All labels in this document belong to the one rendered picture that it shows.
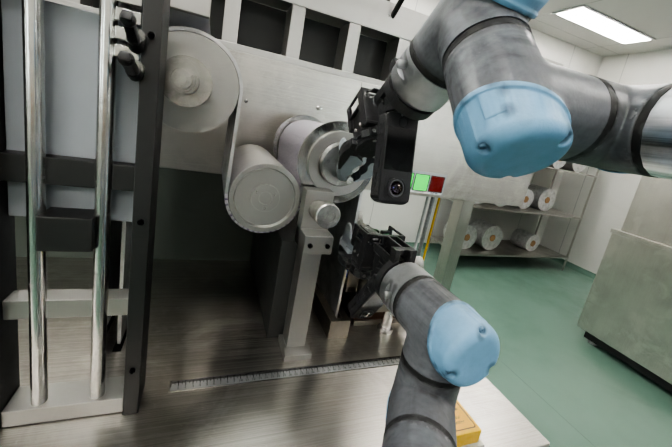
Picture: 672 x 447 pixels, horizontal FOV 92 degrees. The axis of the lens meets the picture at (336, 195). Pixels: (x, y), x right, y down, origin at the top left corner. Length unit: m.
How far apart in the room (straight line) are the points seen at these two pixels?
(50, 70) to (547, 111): 0.46
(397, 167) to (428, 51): 0.14
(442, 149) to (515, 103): 0.85
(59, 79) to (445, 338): 0.48
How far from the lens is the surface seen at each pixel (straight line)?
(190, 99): 0.48
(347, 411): 0.60
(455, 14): 0.34
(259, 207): 0.57
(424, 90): 0.38
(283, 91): 0.88
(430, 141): 1.07
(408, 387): 0.44
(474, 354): 0.40
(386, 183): 0.41
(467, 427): 0.62
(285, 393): 0.60
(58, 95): 0.46
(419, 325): 0.41
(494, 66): 0.29
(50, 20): 0.47
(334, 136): 0.56
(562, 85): 0.30
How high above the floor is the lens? 1.32
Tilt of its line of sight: 12 degrees down
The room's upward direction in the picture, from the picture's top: 11 degrees clockwise
